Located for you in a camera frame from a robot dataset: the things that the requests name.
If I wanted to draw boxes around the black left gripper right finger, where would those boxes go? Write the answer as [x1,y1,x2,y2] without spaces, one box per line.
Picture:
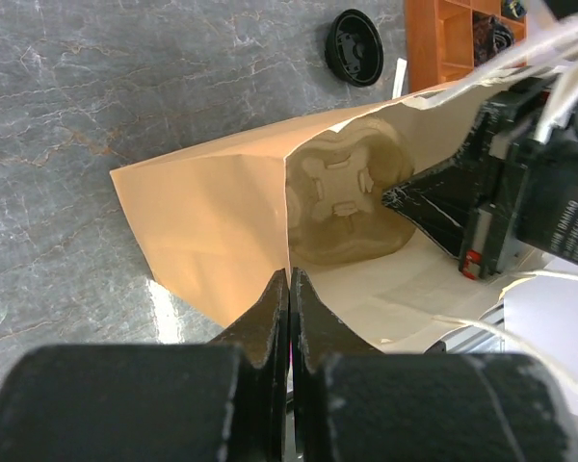
[290,269,578,461]

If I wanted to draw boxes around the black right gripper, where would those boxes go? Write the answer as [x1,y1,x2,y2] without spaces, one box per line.
[381,79,554,280]

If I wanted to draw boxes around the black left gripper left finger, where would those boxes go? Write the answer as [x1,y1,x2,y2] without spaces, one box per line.
[0,271,289,461]

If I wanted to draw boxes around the cardboard cup carrier tray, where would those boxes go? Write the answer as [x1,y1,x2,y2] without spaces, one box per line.
[285,116,415,266]

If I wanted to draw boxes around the brown paper takeout bag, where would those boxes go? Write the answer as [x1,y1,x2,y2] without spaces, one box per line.
[109,0,578,400]

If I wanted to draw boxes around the white paper-wrapped straw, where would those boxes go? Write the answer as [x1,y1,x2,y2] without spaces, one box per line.
[392,58,407,99]

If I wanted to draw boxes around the orange compartment tray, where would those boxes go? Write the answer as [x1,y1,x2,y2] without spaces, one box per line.
[405,0,528,92]

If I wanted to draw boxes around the dark brown hair ties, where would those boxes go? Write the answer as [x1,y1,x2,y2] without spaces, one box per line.
[471,13,515,62]

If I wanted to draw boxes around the blue green hair ties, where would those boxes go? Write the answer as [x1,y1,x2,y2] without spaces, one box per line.
[500,0,529,19]

